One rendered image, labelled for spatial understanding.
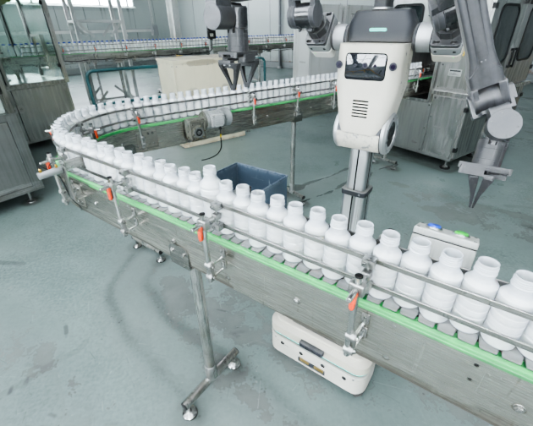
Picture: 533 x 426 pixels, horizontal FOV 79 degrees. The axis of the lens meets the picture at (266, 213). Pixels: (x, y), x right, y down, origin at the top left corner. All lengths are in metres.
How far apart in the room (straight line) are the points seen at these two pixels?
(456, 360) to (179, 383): 1.39
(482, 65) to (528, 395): 0.65
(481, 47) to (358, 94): 0.54
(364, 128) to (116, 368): 1.69
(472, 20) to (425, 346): 0.67
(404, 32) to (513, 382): 1.03
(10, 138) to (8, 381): 2.31
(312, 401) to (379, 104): 1.35
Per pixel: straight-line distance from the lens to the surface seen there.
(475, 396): 0.89
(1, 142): 3.87
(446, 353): 0.82
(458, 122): 4.36
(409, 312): 0.81
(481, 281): 0.74
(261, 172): 1.61
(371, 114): 1.28
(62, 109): 6.12
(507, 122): 0.81
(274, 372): 1.87
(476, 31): 0.84
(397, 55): 1.25
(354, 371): 1.66
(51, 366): 2.23
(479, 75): 0.86
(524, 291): 0.73
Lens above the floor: 1.55
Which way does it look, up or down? 30 degrees down
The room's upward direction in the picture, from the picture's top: 1 degrees counter-clockwise
